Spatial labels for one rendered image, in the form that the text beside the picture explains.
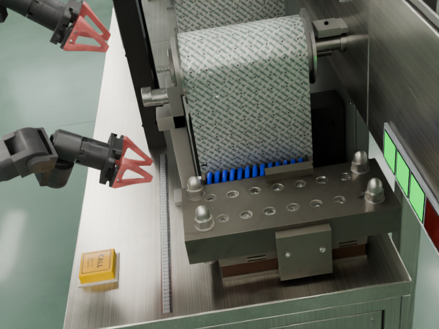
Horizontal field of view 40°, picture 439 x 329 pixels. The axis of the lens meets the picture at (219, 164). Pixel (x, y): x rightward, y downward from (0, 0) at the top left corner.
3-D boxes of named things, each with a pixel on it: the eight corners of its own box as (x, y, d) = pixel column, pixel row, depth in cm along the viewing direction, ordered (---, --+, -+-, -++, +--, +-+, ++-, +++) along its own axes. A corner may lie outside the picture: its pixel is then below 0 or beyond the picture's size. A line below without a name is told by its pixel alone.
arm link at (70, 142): (49, 140, 113) (54, 121, 118) (41, 164, 118) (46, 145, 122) (85, 150, 115) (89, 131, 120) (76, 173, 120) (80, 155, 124)
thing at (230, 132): (202, 177, 126) (188, 100, 115) (312, 160, 126) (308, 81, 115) (202, 179, 125) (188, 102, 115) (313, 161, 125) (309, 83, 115)
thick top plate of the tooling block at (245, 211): (185, 211, 125) (180, 188, 121) (374, 181, 125) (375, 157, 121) (189, 264, 112) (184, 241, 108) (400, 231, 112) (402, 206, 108)
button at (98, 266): (84, 260, 127) (81, 252, 125) (116, 255, 127) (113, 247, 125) (81, 284, 121) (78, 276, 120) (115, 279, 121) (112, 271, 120)
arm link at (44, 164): (31, 162, 109) (15, 128, 113) (18, 202, 116) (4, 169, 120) (90, 155, 117) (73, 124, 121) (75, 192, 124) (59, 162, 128)
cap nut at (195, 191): (187, 190, 120) (183, 173, 118) (204, 188, 120) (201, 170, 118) (187, 202, 117) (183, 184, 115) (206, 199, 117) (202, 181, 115)
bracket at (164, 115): (172, 194, 142) (147, 79, 125) (199, 189, 142) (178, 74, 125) (173, 207, 138) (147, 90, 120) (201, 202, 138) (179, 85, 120)
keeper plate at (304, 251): (279, 273, 115) (274, 231, 109) (330, 265, 115) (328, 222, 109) (281, 282, 113) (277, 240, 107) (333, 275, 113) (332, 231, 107)
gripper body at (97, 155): (107, 187, 119) (70, 176, 116) (110, 158, 127) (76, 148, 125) (117, 161, 115) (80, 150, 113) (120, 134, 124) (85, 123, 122)
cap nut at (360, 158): (348, 165, 121) (348, 147, 118) (366, 162, 121) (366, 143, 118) (353, 175, 118) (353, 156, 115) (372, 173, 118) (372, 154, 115)
